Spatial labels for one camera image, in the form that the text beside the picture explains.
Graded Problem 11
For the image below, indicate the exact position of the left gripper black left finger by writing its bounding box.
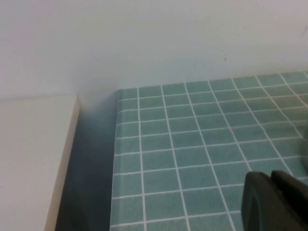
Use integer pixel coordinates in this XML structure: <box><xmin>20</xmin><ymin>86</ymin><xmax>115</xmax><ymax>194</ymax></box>
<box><xmin>241</xmin><ymin>171</ymin><xmax>274</xmax><ymax>231</ymax></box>

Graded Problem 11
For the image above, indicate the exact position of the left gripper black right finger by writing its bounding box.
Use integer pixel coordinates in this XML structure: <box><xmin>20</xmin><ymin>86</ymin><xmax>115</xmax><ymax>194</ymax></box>
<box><xmin>267</xmin><ymin>169</ymin><xmax>308</xmax><ymax>231</ymax></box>

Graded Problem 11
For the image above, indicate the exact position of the green tiled tablecloth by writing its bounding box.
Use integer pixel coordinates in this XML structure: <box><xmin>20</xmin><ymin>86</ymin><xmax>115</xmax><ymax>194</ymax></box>
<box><xmin>109</xmin><ymin>72</ymin><xmax>308</xmax><ymax>231</ymax></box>

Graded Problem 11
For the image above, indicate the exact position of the white beige side board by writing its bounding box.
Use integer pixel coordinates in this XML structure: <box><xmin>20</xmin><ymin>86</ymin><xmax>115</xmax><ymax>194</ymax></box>
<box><xmin>0</xmin><ymin>95</ymin><xmax>81</xmax><ymax>231</ymax></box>

